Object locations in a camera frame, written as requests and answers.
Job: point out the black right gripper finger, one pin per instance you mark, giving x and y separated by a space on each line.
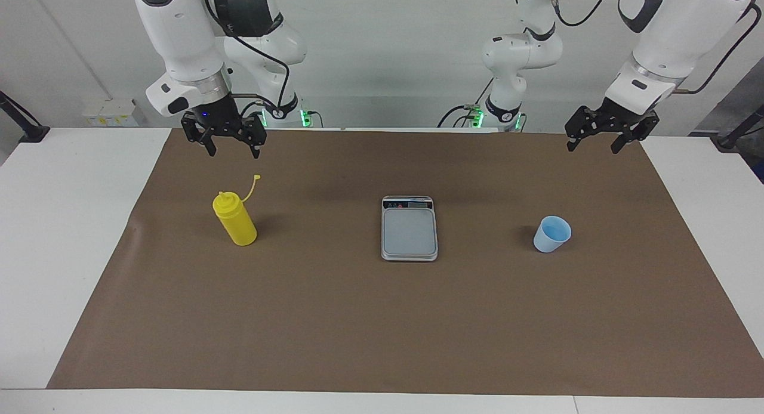
256 130
194 127

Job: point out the white wall power socket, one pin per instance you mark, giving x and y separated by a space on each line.
110 113

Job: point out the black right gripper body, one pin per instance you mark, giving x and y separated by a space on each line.
218 116

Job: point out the black clamp stand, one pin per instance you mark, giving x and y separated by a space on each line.
731 141
36 133

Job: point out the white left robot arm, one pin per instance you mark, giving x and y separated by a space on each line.
680 38

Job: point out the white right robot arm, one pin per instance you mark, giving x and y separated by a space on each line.
179 38

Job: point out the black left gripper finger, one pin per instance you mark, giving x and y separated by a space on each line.
640 135
585 123

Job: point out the silver digital kitchen scale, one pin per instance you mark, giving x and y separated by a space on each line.
409 232

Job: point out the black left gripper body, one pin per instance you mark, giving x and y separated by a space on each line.
624 119

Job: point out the yellow squeeze bottle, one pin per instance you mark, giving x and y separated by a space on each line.
236 223

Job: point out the light blue plastic cup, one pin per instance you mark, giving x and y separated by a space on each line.
550 238

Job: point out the brown paper table mat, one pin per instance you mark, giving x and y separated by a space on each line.
382 330

